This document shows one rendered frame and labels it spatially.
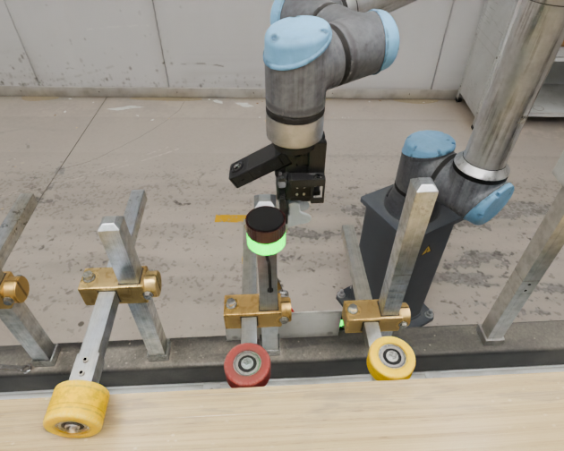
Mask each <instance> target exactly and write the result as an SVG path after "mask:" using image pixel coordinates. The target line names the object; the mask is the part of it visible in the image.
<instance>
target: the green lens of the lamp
mask: <svg viewBox="0 0 564 451"><path fill-rule="evenodd" d="M246 235H247V233H246ZM247 244H248V247H249V248H250V250H251V251H253V252H255V253H257V254H260V255H272V254H275V253H277V252H279V251H281V250H282V249H283V248H284V246H285V244H286V233H285V235H284V236H283V237H282V238H281V239H280V240H279V241H277V242H275V243H271V244H260V243H256V242H254V241H253V240H251V239H250V238H249V237H248V235H247Z"/></svg>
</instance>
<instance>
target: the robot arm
mask: <svg viewBox="0 0 564 451"><path fill-rule="evenodd" d="M415 1H417V0H275V1H274V3H273V5H272V8H271V12H270V27H269V28H268V29H267V31H266V33H265V38H264V50H263V62H264V67H265V98H266V134H267V137H268V139H269V140H270V141H271V142H272V143H271V144H269V145H268V146H266V147H264V148H262V149H259V150H257V151H255V152H253V153H252V154H251V155H249V156H247V157H244V158H242V159H240V160H238V161H236V162H234V163H233V164H231V165H230V170H229V177H228V179H229V180H230V182H231V183H232V184H233V185H234V186H235V187H236V188H240V187H242V186H244V185H246V184H247V183H250V182H252V181H254V180H256V179H258V178H260V177H262V176H264V175H266V174H269V173H271V172H273V171H275V176H276V190H277V201H278V209H280V210H281V211H282V212H283V213H284V214H285V216H286V233H287V229H288V228H289V227H290V226H298V225H301V224H306V223H309V222H310V221H311V219H312V217H311V215H309V214H307V213H304V212H302V211H305V210H307V209H308V208H309V207H310V205H309V202H308V201H310V202H311V203H324V192H325V182H326V178H325V173H324V172H325V162H326V151H327V141H326V139H325V132H324V131H323V124H324V112H325V102H326V92H327V90H329V89H334V88H335V87H338V86H341V85H344V84H347V83H349V82H351V81H356V80H359V79H362V78H364V77H366V76H369V75H375V74H378V73H379V72H381V71H383V70H385V69H387V68H389V67H390V66H391V65H392V64H393V62H394V61H395V59H396V57H397V52H398V50H399V33H398V28H397V25H396V22H395V21H394V19H393V17H392V16H391V15H390V14H389V13H391V12H393V11H395V10H397V9H399V8H401V7H403V6H406V5H408V4H411V3H413V2H415ZM563 40H564V0H522V2H521V5H520V7H519V9H518V12H517V16H516V19H515V20H514V23H513V26H512V28H511V31H510V33H509V35H508V39H507V42H506V45H505V46H504V49H503V51H502V54H501V57H500V60H499V63H498V65H497V68H496V71H495V73H494V75H493V77H492V80H491V84H490V87H489V89H488V91H487V94H486V96H485V99H484V101H483V105H482V108H481V110H480V113H479V115H478V117H477V120H476V122H475V125H474V128H473V131H472V133H471V136H470V139H469V141H468V143H467V146H466V150H463V151H461V152H458V153H456V152H455V151H454V150H455V148H456V142H455V140H454V139H453V138H452V137H451V136H450V135H448V134H446V133H443V132H438V131H431V130H426V131H419V132H414V133H412V134H410V135H409V136H408V137H407V138H406V141H405V144H404V147H403V148H402V153H401V157H400V160H399V165H398V169H397V176H396V180H395V183H394V184H393V185H392V186H391V188H390V189H389V191H388V192H387V194H386V197H385V200H384V205H385V208H386V210H387V211H388V212H389V213H390V215H391V216H393V217H394V218H395V219H397V220H400V217H401V213H402V209H403V207H404V203H405V199H406V193H407V190H408V186H409V183H410V179H413V178H418V177H431V178H432V180H433V181H434V183H435V185H436V187H437V189H438V191H439V193H438V196H437V199H436V201H435V204H434V207H433V210H432V214H431V217H430V220H429V223H430V222H432V221H434V220H435V219H437V218H438V216H439V214H440V211H441V204H442V205H443V206H445V207H447V208H449V209H450V210H452V211H453V212H455V213H456V214H458V215H459V216H461V217H462V218H463V219H464V220H467V221H469V222H470V223H472V224H474V225H477V226H479V225H482V224H485V223H486V222H488V221H489V220H491V219H492V218H493V217H495V216H496V215H497V214H498V213H499V212H500V211H501V210H502V209H503V207H504V206H505V205H506V204H507V203H508V200H509V199H510V198H511V196H512V194H513V192H514V190H515V187H514V185H512V183H509V182H507V180H508V176H509V174H510V168H509V166H508V163H507V161H508V158H509V156H510V153H511V151H512V149H513V148H514V146H515V144H516V142H517V138H518V136H519V134H520V133H521V131H522V129H523V126H524V124H525V122H526V119H527V117H528V116H529V113H530V111H531V109H532V107H533V105H534V102H535V100H536V98H537V96H538V94H539V92H540V90H541V88H542V85H543V83H544V81H545V79H546V77H547V75H548V73H549V70H550V69H551V66H552V64H553V62H554V60H555V57H556V55H557V54H558V52H559V50H560V47H561V44H562V42H563ZM320 186H322V197H317V198H315V196H318V195H320ZM429 223H428V224H429Z"/></svg>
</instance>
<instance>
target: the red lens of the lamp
mask: <svg viewBox="0 0 564 451"><path fill-rule="evenodd" d="M261 207H271V206H261ZM261 207H258V208H261ZM272 208H275V207H272ZM254 209H255V208H254ZM277 210H279V211H280V212H281V213H282V214H283V215H284V219H285V220H284V224H283V225H282V226H281V227H280V228H279V229H276V230H275V231H272V232H260V231H256V230H254V229H252V228H251V227H250V226H248V225H249V224H248V223H247V219H248V215H249V214H250V212H252V211H253V209H252V210H251V211H250V212H249V213H248V214H247V216H246V218H245V224H246V233H247V235H248V237H249V238H250V239H251V240H253V241H254V242H257V243H263V244H267V243H275V242H277V241H278V240H280V239H281V238H282V237H283V236H284V235H285V232H286V216H285V214H284V213H283V212H282V211H281V210H280V209H278V208H277Z"/></svg>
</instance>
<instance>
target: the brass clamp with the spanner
mask: <svg viewBox="0 0 564 451"><path fill-rule="evenodd" d="M229 298H233V299H235V301H236V306H235V307H234V308H233V309H228V308H227V306H226V302H227V299H229ZM250 317H257V328H267V327H281V326H282V324H286V323H287V322H290V321H291V320H292V311H291V299H290V298H289V297H281V293H278V309H277V310H270V311H261V310H260V296H259V294H234V295H225V300H224V321H225V326H226V329H229V328H242V318H250Z"/></svg>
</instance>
